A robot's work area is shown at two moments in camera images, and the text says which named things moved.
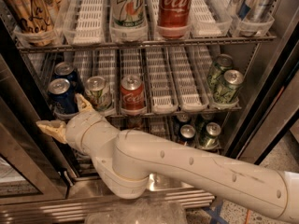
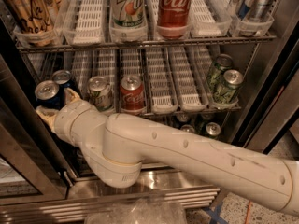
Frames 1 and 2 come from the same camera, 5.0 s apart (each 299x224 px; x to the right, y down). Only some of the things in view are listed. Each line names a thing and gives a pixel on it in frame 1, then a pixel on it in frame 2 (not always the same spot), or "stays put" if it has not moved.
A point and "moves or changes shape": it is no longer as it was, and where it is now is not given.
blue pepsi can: [62, 98] moves or changes shape
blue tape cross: [215, 212] stays put
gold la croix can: [34, 10] stays put
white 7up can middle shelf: [98, 94] stays put
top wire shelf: [21, 47] stays put
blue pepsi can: [65, 70] to [64, 79]
